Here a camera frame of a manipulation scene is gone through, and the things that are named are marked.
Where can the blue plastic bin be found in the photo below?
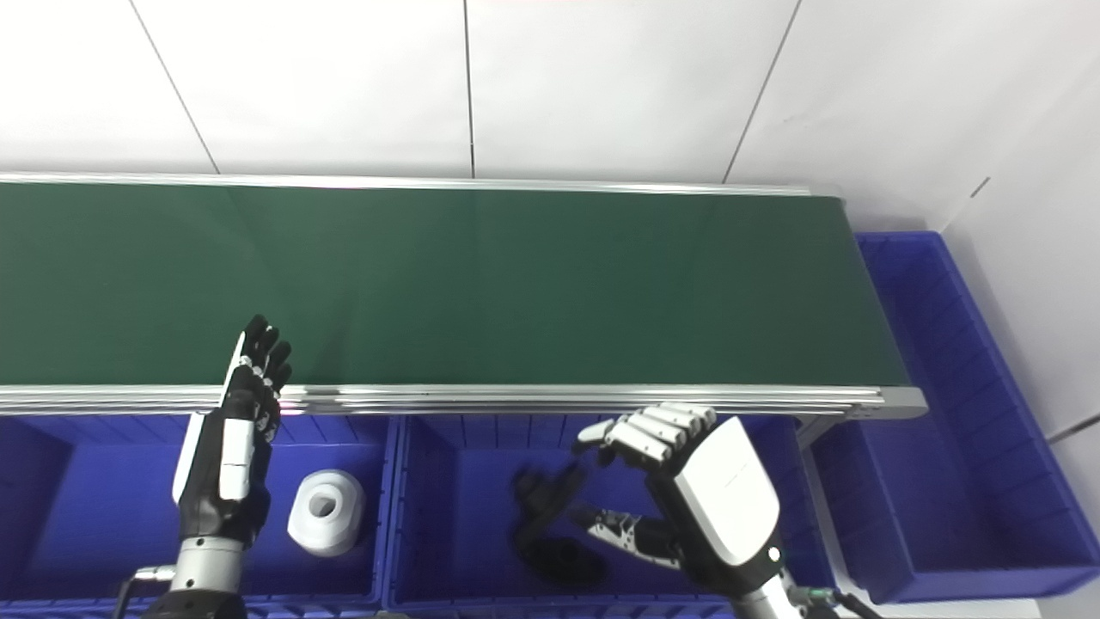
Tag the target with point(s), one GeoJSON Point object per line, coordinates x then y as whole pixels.
{"type": "Point", "coordinates": [94, 507]}
{"type": "Point", "coordinates": [464, 516]}
{"type": "Point", "coordinates": [954, 499]}

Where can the green conveyor belt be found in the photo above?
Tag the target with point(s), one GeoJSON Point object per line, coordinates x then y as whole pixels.
{"type": "Point", "coordinates": [516, 398]}
{"type": "Point", "coordinates": [481, 292]}

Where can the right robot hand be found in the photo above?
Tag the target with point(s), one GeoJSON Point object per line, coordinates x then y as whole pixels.
{"type": "Point", "coordinates": [722, 507]}

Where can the white cylindrical part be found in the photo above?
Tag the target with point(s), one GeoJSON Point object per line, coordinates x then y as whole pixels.
{"type": "Point", "coordinates": [339, 524]}

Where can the black plastic part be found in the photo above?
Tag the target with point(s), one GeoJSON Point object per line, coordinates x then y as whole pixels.
{"type": "Point", "coordinates": [563, 563]}
{"type": "Point", "coordinates": [541, 503]}

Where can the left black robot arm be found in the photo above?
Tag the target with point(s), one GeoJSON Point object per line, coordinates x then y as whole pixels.
{"type": "Point", "coordinates": [206, 572]}

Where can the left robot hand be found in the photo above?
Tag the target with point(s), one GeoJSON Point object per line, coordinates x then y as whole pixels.
{"type": "Point", "coordinates": [228, 481]}

